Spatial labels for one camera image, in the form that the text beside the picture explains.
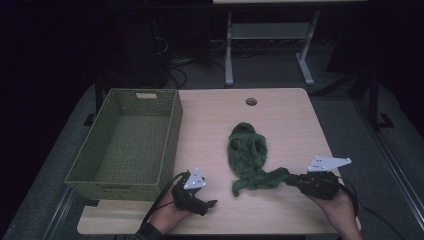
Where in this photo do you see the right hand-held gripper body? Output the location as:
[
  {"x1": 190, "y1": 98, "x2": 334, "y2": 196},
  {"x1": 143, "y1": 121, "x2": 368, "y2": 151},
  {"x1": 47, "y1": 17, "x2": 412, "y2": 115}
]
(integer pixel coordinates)
[{"x1": 293, "y1": 154, "x2": 353, "y2": 201}]

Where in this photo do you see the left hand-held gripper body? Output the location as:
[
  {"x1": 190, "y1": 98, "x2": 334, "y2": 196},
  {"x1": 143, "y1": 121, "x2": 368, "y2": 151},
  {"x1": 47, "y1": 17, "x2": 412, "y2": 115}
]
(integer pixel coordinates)
[{"x1": 171, "y1": 167, "x2": 210, "y2": 214}]

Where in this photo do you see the green knitted garment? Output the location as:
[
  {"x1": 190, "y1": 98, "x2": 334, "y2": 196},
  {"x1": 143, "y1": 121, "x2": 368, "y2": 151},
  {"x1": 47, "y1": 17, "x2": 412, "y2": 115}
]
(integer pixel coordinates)
[{"x1": 227, "y1": 121, "x2": 291, "y2": 198}]

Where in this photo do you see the green woven basket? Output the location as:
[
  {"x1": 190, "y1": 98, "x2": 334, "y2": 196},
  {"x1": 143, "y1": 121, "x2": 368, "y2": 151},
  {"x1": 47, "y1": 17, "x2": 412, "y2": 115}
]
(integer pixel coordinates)
[{"x1": 64, "y1": 87, "x2": 184, "y2": 202}]

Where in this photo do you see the person's left hand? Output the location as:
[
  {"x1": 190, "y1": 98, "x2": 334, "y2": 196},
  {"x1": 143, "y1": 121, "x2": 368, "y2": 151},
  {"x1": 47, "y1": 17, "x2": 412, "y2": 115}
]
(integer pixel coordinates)
[{"x1": 147, "y1": 190, "x2": 195, "y2": 235}]

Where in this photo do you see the person's right hand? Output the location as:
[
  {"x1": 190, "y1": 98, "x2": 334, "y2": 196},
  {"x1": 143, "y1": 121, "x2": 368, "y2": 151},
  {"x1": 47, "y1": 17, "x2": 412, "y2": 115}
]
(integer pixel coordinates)
[{"x1": 307, "y1": 189, "x2": 360, "y2": 231}]

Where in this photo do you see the black metal stand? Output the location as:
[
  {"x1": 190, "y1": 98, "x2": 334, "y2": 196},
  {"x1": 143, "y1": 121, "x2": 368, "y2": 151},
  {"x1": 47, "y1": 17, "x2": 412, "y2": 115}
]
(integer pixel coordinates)
[
  {"x1": 82, "y1": 74, "x2": 105, "y2": 127},
  {"x1": 349, "y1": 68, "x2": 395, "y2": 131}
]

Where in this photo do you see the dark computer case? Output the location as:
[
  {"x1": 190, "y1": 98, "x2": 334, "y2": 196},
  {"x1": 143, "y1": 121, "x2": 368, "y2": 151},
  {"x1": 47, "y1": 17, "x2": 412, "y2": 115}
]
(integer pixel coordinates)
[{"x1": 124, "y1": 16, "x2": 169, "y2": 88}]

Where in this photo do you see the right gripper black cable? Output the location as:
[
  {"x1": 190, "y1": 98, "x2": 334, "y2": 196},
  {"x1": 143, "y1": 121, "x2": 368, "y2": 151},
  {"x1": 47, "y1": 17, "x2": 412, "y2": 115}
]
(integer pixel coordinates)
[{"x1": 334, "y1": 174, "x2": 403, "y2": 240}]

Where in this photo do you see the bundle of black floor cables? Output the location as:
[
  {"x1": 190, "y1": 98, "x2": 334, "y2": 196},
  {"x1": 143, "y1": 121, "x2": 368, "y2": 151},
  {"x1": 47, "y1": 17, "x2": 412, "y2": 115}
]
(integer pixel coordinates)
[{"x1": 159, "y1": 34, "x2": 228, "y2": 89}]

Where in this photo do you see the grey metal table frame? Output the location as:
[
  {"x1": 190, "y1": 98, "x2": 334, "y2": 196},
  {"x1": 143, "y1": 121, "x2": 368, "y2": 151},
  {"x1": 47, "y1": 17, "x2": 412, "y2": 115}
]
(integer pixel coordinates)
[{"x1": 224, "y1": 9, "x2": 322, "y2": 88}]

